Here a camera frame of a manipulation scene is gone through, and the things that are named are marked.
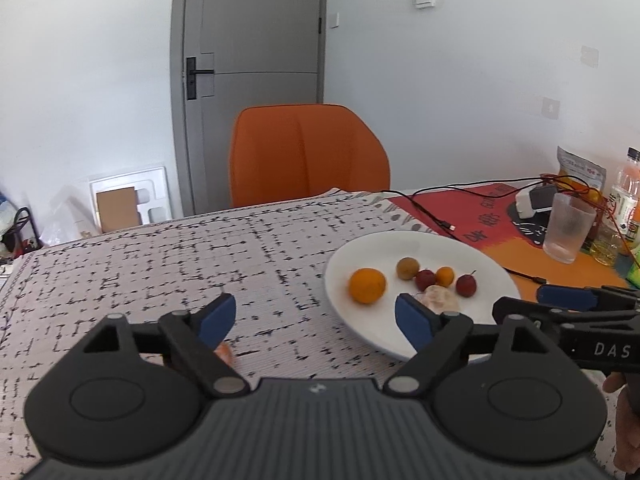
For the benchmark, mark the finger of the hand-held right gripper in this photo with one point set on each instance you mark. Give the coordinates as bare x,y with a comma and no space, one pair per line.
565,297
520,307

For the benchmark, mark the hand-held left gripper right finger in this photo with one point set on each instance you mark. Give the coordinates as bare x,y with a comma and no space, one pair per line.
412,320

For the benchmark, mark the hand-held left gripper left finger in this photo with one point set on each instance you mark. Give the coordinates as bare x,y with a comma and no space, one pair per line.
216,317

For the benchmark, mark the pale peeled pomelo segment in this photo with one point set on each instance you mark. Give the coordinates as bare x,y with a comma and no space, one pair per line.
440,299

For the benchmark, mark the pinkish peeled pomelo segment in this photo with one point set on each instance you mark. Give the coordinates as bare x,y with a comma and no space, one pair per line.
224,355

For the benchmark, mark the dark red plum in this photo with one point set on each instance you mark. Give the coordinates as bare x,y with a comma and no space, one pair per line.
425,279

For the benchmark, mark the brown kiwi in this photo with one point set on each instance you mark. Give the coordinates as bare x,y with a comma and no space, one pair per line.
407,268

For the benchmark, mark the small orange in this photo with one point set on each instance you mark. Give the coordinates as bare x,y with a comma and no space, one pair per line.
444,276

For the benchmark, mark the large orange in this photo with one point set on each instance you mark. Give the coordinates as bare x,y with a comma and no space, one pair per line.
367,285

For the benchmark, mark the white plate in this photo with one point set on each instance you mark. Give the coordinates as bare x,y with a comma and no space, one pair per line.
400,247

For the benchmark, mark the person's right hand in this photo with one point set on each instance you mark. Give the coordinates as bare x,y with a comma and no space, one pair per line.
627,435

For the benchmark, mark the yellow liquid glass jar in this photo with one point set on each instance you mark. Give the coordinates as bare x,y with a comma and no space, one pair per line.
607,247

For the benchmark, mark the clear plastic cup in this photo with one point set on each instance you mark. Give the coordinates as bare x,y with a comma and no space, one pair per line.
567,230

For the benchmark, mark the white black power adapter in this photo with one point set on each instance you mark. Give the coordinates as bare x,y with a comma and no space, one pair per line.
537,200

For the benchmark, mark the red orange printed mat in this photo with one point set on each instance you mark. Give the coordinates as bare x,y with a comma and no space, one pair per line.
480,210

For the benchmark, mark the orange juice bottle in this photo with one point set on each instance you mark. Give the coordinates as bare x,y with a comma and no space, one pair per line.
625,195

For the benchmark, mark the silver snack bag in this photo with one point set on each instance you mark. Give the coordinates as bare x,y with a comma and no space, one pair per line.
582,170

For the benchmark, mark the white foam packaging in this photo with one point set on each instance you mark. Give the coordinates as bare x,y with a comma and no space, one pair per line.
155,195

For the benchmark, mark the cardboard box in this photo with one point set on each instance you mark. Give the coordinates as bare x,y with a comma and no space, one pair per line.
116,207

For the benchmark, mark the clear plastic bag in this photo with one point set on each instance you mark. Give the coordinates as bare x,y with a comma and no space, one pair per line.
65,215

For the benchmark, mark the orange chair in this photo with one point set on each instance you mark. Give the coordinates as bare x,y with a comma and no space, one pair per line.
305,155

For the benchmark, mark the black metal rack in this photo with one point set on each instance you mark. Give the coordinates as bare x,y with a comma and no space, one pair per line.
22,225

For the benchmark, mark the blue white bag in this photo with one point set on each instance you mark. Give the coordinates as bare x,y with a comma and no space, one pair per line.
5,215

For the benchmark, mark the grey door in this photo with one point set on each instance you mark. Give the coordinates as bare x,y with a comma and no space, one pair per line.
260,15

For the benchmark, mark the white wall socket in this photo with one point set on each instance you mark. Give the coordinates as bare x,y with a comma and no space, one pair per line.
551,107
590,55

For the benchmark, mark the small white wall switch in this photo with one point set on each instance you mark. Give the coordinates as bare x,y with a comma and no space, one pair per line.
335,19

